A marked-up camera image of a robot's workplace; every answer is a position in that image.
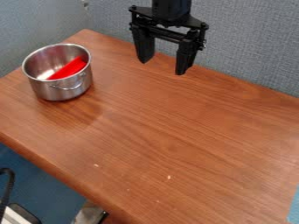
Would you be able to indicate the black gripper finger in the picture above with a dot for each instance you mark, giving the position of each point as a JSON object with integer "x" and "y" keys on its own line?
{"x": 186, "y": 54}
{"x": 145, "y": 44}

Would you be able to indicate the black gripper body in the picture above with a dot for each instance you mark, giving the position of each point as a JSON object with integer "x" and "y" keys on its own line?
{"x": 171, "y": 21}

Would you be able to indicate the red rectangular block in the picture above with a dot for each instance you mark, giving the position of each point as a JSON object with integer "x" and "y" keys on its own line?
{"x": 70, "y": 69}

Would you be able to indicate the metal pot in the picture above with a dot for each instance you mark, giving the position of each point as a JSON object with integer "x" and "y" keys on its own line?
{"x": 46, "y": 61}

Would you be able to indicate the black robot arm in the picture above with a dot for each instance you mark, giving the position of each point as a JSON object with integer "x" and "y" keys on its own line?
{"x": 169, "y": 21}

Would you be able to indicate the metal table leg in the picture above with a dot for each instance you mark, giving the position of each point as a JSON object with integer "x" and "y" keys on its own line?
{"x": 91, "y": 214}

